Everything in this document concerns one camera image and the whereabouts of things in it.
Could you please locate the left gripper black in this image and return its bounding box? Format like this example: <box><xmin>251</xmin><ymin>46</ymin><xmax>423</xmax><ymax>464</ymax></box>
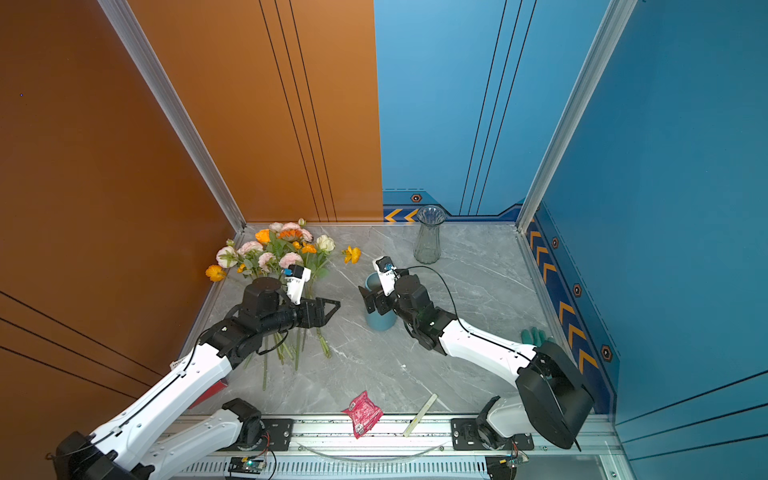
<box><xmin>260</xmin><ymin>296</ymin><xmax>341</xmax><ymax>340</ymax></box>

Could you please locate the teal ceramic vase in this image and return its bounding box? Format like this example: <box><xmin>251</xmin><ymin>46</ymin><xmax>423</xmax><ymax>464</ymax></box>
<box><xmin>365</xmin><ymin>273</ymin><xmax>398</xmax><ymax>332</ymax></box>

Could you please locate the yellow orange poppy stem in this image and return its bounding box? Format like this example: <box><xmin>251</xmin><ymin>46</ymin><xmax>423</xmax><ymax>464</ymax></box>
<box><xmin>299</xmin><ymin>244</ymin><xmax>364</xmax><ymax>360</ymax></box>

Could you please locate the cream white rose stem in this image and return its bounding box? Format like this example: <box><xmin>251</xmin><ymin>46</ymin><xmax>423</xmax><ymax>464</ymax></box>
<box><xmin>299</xmin><ymin>233</ymin><xmax>337</xmax><ymax>360</ymax></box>

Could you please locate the pink ranunculus stem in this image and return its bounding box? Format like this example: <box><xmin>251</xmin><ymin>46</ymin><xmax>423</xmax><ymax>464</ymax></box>
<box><xmin>255</xmin><ymin>251</ymin><xmax>304</xmax><ymax>368</ymax></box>

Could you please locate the orange gerbera daisy stem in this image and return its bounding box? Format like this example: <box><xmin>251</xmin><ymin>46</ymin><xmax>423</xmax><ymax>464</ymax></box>
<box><xmin>276</xmin><ymin>228</ymin><xmax>304</xmax><ymax>275</ymax></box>

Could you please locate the white pink peony stem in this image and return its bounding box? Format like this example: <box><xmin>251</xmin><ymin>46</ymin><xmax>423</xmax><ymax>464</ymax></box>
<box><xmin>213</xmin><ymin>241</ymin><xmax>264</xmax><ymax>279</ymax></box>

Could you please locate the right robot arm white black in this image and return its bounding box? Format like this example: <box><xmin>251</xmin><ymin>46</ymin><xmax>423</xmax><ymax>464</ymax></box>
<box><xmin>359</xmin><ymin>274</ymin><xmax>595</xmax><ymax>450</ymax></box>

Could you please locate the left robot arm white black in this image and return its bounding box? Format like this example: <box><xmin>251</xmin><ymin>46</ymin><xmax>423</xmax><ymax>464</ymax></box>
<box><xmin>49</xmin><ymin>277</ymin><xmax>341</xmax><ymax>479</ymax></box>

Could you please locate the clear glass vase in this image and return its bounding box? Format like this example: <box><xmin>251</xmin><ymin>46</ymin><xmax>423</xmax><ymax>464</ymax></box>
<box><xmin>414</xmin><ymin>205</ymin><xmax>447</xmax><ymax>264</ymax></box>

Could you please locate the pink rose spray stem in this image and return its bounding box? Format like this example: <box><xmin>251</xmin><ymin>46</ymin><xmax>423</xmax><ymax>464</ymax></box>
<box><xmin>237</xmin><ymin>222</ymin><xmax>319</xmax><ymax>278</ymax></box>

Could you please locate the pink snack packet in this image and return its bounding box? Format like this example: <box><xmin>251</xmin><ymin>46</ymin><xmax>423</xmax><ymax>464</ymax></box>
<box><xmin>343</xmin><ymin>391</ymin><xmax>384</xmax><ymax>439</ymax></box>

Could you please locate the red white bandage box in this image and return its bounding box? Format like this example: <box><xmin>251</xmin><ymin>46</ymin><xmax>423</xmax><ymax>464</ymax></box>
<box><xmin>164</xmin><ymin>349</ymin><xmax>232</xmax><ymax>413</ymax></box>

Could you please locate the pale wooden stick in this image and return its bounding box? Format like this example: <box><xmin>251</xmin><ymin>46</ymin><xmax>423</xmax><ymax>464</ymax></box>
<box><xmin>403</xmin><ymin>393</ymin><xmax>439</xmax><ymax>438</ymax></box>

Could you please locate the green rubber glove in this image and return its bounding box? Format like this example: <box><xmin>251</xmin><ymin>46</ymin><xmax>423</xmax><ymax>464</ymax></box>
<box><xmin>521</xmin><ymin>327</ymin><xmax>555</xmax><ymax>347</ymax></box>

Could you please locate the left green circuit board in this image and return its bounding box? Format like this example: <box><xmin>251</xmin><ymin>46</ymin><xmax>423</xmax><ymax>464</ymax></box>
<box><xmin>227</xmin><ymin>456</ymin><xmax>269</xmax><ymax>478</ymax></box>

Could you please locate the right circuit board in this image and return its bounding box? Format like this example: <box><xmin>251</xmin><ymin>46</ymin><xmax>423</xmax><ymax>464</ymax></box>
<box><xmin>485</xmin><ymin>451</ymin><xmax>530</xmax><ymax>480</ymax></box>

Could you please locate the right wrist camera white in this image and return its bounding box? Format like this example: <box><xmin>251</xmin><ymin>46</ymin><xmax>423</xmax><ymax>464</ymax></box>
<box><xmin>373</xmin><ymin>256</ymin><xmax>398</xmax><ymax>296</ymax></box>

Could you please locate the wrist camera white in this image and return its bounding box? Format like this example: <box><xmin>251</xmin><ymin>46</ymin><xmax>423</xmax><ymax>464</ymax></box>
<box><xmin>284</xmin><ymin>264</ymin><xmax>312</xmax><ymax>305</ymax></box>
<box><xmin>373</xmin><ymin>256</ymin><xmax>398</xmax><ymax>296</ymax></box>

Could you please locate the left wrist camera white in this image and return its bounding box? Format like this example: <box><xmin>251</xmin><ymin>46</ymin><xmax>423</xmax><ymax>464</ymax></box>
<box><xmin>284</xmin><ymin>264</ymin><xmax>312</xmax><ymax>305</ymax></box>

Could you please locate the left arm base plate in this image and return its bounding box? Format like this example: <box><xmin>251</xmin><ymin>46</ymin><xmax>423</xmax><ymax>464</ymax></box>
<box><xmin>222</xmin><ymin>418</ymin><xmax>294</xmax><ymax>453</ymax></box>

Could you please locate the aluminium front rail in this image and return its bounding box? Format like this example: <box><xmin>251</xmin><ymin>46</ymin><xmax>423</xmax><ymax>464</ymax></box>
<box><xmin>176</xmin><ymin>414</ymin><xmax>634</xmax><ymax>479</ymax></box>

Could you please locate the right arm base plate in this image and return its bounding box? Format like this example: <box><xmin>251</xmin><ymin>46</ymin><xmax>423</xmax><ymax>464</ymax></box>
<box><xmin>450</xmin><ymin>418</ymin><xmax>535</xmax><ymax>453</ymax></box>

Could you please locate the left aluminium corner post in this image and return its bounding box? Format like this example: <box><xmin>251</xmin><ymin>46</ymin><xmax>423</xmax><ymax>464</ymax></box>
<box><xmin>98</xmin><ymin>0</ymin><xmax>247</xmax><ymax>233</ymax></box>

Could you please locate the aluminium corner post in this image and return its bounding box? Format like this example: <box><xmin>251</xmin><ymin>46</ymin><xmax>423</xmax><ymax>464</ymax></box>
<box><xmin>98</xmin><ymin>0</ymin><xmax>247</xmax><ymax>233</ymax></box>
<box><xmin>516</xmin><ymin>0</ymin><xmax>638</xmax><ymax>234</ymax></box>

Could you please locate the right aluminium corner post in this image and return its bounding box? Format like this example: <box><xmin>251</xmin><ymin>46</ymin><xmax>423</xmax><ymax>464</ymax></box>
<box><xmin>516</xmin><ymin>0</ymin><xmax>638</xmax><ymax>234</ymax></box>

